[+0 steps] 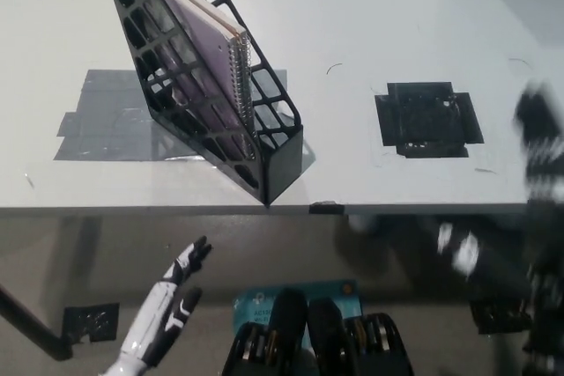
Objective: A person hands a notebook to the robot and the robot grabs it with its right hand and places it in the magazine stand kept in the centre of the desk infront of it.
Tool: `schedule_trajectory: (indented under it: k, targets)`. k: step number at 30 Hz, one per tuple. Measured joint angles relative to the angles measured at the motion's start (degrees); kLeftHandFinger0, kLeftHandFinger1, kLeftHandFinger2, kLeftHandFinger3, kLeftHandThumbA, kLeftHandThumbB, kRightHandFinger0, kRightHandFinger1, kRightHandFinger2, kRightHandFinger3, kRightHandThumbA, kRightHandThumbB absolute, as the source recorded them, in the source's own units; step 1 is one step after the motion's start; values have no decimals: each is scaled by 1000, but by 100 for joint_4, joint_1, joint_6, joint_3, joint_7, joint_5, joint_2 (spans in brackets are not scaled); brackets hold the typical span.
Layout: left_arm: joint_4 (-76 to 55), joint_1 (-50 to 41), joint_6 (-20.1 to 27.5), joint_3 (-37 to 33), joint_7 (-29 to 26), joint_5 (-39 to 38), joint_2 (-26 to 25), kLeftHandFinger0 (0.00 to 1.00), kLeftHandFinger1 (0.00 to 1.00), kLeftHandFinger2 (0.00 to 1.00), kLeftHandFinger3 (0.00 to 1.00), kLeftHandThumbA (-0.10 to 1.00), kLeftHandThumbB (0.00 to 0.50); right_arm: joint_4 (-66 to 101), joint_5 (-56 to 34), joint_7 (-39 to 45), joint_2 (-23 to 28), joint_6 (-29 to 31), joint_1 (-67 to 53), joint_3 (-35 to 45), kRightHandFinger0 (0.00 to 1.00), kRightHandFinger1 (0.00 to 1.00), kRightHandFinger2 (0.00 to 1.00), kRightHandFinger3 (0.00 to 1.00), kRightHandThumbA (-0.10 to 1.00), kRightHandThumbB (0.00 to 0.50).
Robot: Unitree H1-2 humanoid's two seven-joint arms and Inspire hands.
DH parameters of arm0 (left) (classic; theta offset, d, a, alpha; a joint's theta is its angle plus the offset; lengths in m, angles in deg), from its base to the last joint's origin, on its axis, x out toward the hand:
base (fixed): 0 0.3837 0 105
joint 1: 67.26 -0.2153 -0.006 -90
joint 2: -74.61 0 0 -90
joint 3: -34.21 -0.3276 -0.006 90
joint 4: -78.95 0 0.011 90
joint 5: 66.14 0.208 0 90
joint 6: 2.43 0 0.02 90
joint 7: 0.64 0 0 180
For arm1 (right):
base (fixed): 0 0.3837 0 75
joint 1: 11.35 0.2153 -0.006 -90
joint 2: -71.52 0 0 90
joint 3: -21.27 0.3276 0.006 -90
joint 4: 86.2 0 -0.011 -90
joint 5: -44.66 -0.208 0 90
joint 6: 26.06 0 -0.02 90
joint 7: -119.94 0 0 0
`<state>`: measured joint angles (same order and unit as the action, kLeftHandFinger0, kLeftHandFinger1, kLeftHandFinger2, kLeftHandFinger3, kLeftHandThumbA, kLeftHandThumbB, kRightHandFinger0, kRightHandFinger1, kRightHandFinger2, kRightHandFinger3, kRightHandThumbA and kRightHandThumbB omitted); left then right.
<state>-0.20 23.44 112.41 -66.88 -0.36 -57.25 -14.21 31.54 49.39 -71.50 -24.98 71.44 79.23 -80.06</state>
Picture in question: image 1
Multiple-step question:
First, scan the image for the teal cardboard box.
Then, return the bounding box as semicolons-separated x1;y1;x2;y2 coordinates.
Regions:
232;279;365;350

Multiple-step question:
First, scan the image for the black mesh magazine stand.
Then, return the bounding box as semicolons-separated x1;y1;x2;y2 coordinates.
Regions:
99;0;306;208

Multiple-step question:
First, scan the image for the purple spiral notebook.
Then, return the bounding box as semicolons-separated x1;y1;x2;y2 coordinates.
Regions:
125;0;255;161

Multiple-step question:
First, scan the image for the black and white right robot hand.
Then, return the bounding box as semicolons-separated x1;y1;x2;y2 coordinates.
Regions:
437;80;564;302

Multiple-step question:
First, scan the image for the small black tape strip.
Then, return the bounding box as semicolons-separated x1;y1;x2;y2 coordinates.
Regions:
308;201;346;215

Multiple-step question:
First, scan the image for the black table leg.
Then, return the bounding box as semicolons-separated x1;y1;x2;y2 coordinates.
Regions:
0;283;74;362

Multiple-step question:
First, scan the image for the black floor tape patch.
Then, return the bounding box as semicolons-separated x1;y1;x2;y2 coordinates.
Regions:
469;299;534;335
61;302;121;344

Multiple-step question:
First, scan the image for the square black tape patch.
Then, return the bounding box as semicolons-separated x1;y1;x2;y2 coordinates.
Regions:
374;81;485;160

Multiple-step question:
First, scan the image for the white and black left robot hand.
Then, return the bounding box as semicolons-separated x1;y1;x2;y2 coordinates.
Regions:
118;235;213;369

